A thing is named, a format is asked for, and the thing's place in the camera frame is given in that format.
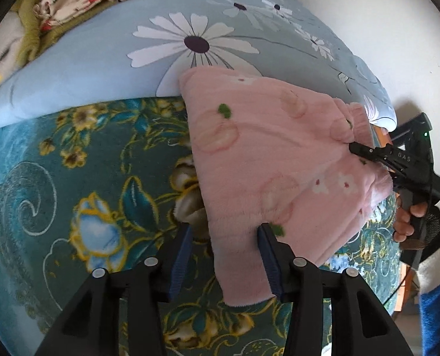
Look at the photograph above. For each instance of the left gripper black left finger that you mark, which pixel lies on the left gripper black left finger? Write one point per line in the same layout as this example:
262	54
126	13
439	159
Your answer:
168	267

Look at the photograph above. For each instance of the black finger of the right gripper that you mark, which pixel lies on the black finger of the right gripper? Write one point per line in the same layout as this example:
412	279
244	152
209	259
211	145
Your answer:
392	157

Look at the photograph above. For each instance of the olive yellow garment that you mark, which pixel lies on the olive yellow garment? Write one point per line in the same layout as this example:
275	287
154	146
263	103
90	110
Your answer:
35	42

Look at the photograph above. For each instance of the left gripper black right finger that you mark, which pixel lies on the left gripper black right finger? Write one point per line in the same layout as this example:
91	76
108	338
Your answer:
290	277

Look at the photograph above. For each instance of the blue white sleeve forearm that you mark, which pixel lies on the blue white sleeve forearm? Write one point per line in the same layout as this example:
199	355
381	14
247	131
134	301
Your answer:
429	278

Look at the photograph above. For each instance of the beige fleece garment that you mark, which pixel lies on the beige fleece garment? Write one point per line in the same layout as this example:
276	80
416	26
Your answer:
11	37

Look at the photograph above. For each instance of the pink fleece pajama garment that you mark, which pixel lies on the pink fleece pajama garment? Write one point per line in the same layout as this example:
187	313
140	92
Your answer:
266	151

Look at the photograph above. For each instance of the person right hand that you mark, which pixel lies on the person right hand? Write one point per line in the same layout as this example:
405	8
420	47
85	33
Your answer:
402	224

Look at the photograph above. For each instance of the light blue daisy quilt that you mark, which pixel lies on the light blue daisy quilt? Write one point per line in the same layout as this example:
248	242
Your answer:
138	48

